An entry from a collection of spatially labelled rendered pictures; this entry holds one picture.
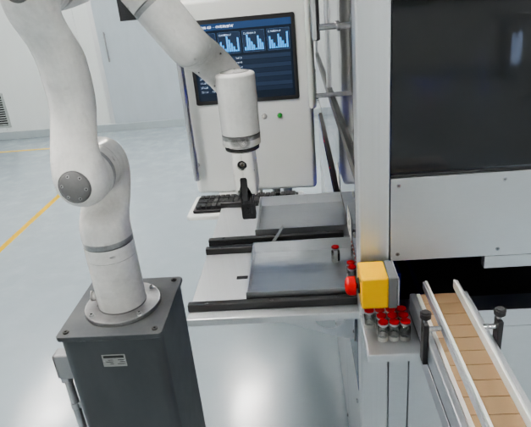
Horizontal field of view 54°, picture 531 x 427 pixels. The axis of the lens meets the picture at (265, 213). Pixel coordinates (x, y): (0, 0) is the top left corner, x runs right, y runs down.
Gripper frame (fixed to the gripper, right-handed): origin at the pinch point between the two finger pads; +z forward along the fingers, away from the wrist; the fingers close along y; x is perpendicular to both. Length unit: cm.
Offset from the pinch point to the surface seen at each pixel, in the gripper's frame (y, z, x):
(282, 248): 19.5, 21.0, -6.2
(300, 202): 53, 21, -12
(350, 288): -20.1, 10.0, -21.0
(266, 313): -9.6, 22.2, -2.6
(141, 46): 544, 8, 168
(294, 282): 2.7, 22.0, -9.3
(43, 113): 547, 81, 313
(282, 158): 89, 17, -6
